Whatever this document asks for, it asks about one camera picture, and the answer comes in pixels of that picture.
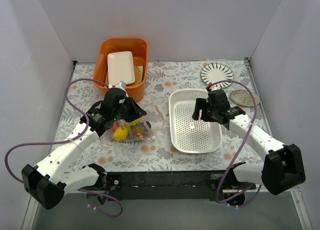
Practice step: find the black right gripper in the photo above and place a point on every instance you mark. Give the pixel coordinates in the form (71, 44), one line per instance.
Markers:
(203, 111)

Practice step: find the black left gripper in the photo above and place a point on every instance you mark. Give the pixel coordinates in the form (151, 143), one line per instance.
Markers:
(135, 111)

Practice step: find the clear zip top bag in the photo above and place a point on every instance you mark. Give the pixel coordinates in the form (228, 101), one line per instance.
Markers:
(150, 135)

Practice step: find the brown toy kiwi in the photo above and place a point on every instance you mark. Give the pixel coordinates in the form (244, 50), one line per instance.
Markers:
(139, 132)

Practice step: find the red toy apple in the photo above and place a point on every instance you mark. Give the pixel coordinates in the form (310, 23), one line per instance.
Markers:
(114, 127)

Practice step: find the yellow toy mango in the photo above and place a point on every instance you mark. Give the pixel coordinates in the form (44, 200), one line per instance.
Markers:
(121, 133)

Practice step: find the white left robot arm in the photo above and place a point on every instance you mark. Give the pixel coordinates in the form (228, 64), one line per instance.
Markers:
(48, 181)

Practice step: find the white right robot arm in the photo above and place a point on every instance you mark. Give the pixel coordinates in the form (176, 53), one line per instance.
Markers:
(283, 166)

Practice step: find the blue striped round plate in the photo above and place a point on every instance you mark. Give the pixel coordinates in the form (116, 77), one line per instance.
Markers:
(217, 72)

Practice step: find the white perforated plastic basket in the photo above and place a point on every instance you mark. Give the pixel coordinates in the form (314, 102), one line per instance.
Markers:
(188, 135)

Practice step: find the yellow woven tray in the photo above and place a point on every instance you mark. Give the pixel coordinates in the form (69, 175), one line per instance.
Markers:
(131, 76)

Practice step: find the speckled round coaster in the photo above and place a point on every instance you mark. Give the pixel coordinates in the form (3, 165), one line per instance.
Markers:
(241, 98)

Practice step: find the white rectangular plate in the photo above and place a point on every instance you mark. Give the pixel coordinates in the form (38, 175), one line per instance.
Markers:
(123, 60)

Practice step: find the floral patterned table mat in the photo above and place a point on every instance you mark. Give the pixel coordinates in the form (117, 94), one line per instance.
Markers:
(163, 78)

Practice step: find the orange plastic bin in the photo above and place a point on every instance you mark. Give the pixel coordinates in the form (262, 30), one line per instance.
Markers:
(138, 47)

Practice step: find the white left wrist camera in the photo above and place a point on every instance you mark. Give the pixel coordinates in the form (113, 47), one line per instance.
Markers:
(121, 85)

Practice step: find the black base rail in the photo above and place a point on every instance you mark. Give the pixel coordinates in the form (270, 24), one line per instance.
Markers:
(163, 185)

